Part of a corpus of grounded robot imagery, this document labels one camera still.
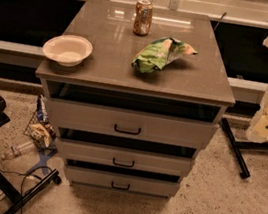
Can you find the grey drawer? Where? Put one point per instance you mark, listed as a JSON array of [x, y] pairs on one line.
[[132, 124], [124, 158], [121, 182]]

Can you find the grey drawer cabinet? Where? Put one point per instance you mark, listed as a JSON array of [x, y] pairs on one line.
[[192, 87]]

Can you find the black stand base right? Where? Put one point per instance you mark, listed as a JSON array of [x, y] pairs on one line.
[[238, 147]]

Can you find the green chip bag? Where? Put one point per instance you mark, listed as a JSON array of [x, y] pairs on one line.
[[159, 53]]

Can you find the orange soda can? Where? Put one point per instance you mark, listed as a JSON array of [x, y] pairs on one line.
[[143, 17]]

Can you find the white bowl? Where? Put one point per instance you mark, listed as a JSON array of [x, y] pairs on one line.
[[67, 50]]

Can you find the clear plastic bottle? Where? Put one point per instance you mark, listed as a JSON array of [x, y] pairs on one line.
[[19, 150]]

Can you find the wire basket with snacks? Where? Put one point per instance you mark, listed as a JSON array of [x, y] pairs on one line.
[[39, 128]]

